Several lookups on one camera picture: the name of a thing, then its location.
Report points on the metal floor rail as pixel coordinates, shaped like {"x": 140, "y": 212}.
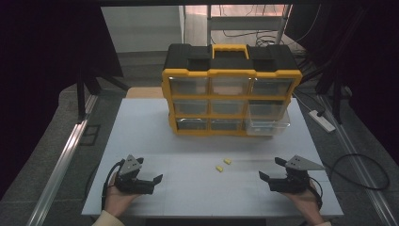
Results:
{"x": 59, "y": 163}
{"x": 354, "y": 150}

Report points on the black stand legs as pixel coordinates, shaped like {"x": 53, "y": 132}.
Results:
{"x": 82, "y": 100}
{"x": 336, "y": 100}

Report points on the person's left hand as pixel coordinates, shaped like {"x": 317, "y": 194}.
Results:
{"x": 116, "y": 201}

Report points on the small yellow foam piece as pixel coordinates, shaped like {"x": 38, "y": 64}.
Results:
{"x": 227, "y": 161}
{"x": 219, "y": 169}

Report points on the black and yellow organizer box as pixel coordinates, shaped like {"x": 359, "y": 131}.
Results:
{"x": 230, "y": 66}

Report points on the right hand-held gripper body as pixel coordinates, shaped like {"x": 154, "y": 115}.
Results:
{"x": 291, "y": 183}

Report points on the dark floor hatch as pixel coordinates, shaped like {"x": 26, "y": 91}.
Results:
{"x": 90, "y": 135}

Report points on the metal shelf stand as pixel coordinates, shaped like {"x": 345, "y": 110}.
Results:
{"x": 244, "y": 22}

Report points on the grid of clear organizer drawers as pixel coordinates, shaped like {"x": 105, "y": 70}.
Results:
{"x": 191, "y": 107}

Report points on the clear plastic drawer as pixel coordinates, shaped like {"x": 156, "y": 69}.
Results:
{"x": 266, "y": 127}

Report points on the person's right hand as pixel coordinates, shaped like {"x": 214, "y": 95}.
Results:
{"x": 309, "y": 202}

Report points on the dark curtain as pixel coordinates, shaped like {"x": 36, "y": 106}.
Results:
{"x": 47, "y": 56}
{"x": 370, "y": 62}

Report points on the white power strip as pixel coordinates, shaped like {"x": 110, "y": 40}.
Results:
{"x": 323, "y": 122}

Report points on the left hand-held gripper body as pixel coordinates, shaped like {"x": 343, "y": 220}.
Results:
{"x": 131, "y": 185}

